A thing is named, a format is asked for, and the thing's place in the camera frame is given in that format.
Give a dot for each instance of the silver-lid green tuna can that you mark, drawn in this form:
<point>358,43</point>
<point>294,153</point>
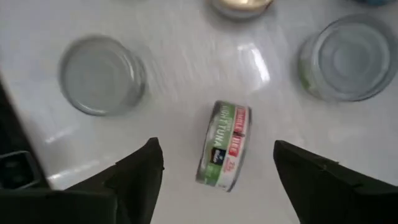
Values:
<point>224,144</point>
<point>101,74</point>
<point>348,57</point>

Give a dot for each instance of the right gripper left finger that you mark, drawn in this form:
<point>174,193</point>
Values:
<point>136,180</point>

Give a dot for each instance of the gold-lid blue salmon can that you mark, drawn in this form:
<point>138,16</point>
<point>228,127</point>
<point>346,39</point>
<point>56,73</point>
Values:
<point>242,6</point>

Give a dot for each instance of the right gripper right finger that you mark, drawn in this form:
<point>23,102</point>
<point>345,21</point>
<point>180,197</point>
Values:
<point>326,199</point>

